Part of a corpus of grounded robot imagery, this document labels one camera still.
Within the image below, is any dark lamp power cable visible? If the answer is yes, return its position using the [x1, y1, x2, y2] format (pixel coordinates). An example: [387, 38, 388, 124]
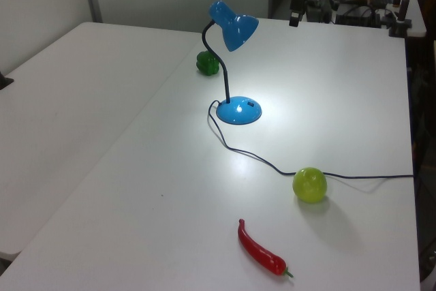
[206, 99, 415, 181]

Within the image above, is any green apple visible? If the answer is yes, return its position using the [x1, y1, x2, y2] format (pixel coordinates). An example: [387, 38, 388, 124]
[292, 167, 330, 204]

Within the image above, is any blue desk lamp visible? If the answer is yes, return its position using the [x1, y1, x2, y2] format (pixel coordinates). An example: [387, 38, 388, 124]
[200, 0, 264, 125]

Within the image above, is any black equipment with cables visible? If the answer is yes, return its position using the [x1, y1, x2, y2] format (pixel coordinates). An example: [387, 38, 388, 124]
[305, 0, 392, 29]

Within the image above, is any red chili pepper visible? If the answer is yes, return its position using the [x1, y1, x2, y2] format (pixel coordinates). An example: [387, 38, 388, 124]
[237, 218, 294, 279]

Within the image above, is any green bell pepper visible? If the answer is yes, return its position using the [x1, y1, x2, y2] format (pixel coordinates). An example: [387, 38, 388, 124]
[196, 50, 221, 76]

